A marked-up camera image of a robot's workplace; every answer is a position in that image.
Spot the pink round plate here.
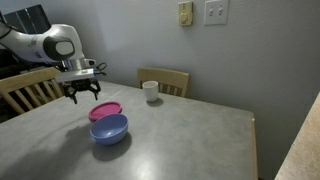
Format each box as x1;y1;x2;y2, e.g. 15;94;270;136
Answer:
88;101;123;123

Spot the wooden chair with slatted back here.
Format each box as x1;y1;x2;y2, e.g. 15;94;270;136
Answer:
0;66;66;116
136;67;191;98

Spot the yellowed wall thermostat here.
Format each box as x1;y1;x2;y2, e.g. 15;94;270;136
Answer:
177;1;194;27

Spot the white double light switch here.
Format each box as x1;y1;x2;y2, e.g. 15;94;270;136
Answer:
203;0;230;26

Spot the blue plastic bowl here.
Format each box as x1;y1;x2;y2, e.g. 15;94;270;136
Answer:
89;113;130;146

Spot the black monitor screen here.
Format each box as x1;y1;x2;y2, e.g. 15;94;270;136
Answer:
3;3;53;34

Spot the black cable with blue connector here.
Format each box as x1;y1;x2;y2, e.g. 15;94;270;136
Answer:
94;62;108;77

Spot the white ceramic mug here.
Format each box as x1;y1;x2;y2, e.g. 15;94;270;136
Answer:
142;80;160;103

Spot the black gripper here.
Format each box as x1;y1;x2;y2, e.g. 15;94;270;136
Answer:
64;78;102;105

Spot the beige countertop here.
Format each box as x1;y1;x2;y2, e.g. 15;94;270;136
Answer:
274;93;320;180

